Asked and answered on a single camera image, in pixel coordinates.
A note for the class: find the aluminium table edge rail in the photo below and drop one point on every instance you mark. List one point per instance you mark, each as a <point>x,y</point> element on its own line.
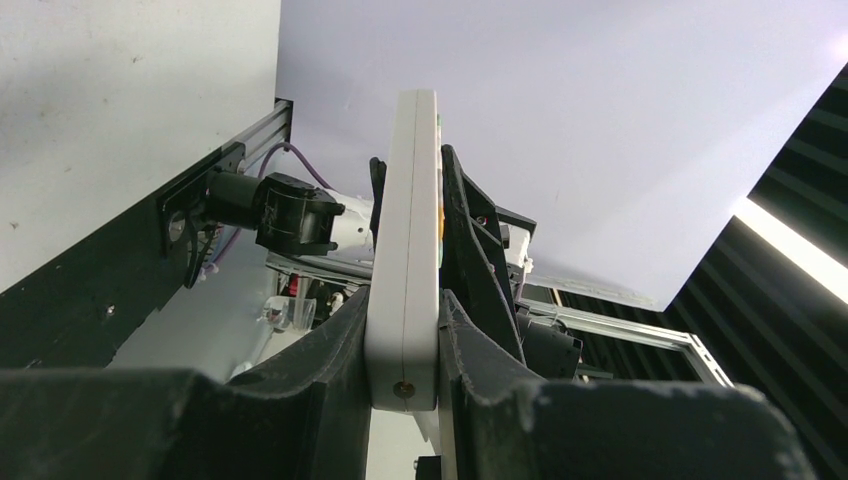
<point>269,130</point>

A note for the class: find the white remote control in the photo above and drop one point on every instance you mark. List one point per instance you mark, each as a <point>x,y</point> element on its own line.
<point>405,252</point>

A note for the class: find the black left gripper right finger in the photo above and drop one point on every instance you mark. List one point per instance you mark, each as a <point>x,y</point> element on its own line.
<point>499,420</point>

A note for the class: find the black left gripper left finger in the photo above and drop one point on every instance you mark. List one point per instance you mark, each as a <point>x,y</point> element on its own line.
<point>302,414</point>

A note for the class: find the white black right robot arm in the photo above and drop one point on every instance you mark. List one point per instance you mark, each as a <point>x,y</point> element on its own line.
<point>291,218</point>

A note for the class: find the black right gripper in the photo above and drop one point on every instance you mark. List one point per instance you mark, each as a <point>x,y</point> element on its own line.
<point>530,265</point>

